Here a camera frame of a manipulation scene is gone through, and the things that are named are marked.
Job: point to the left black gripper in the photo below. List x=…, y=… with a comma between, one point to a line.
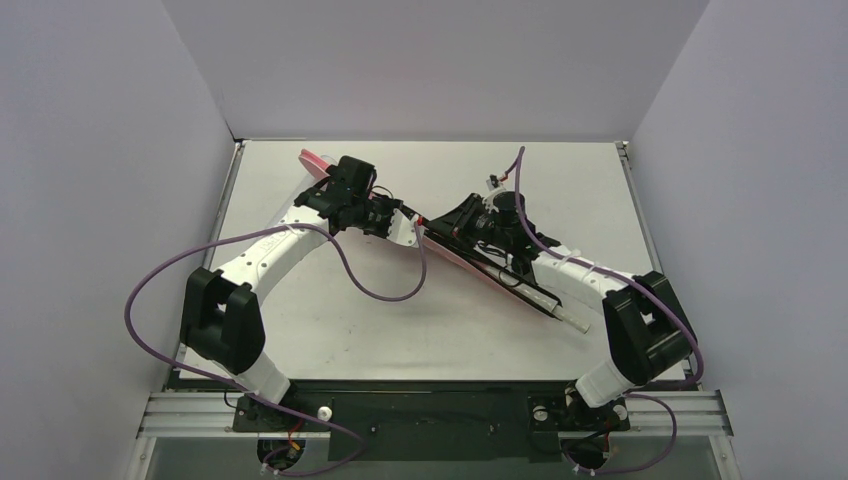
x=382, y=217

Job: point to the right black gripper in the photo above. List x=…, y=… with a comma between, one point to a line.
x=460, y=216

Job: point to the pink racket cover bag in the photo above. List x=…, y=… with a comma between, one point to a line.
x=351, y=181

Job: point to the pink badminton racket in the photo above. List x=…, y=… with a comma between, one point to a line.
x=543, y=301

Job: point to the white shuttlecock tube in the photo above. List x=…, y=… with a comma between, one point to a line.
x=304, y=184

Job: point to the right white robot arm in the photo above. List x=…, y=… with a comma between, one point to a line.
x=646, y=329

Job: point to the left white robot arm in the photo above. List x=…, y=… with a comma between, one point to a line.
x=221, y=318

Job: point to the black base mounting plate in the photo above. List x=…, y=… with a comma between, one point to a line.
x=541, y=421

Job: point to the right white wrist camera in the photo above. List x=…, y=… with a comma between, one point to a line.
x=496, y=187

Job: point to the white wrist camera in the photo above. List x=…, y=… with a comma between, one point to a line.
x=403, y=229
x=496, y=187

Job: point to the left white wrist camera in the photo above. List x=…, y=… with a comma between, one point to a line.
x=403, y=229

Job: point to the aluminium frame rail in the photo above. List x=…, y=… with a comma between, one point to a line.
x=204, y=415

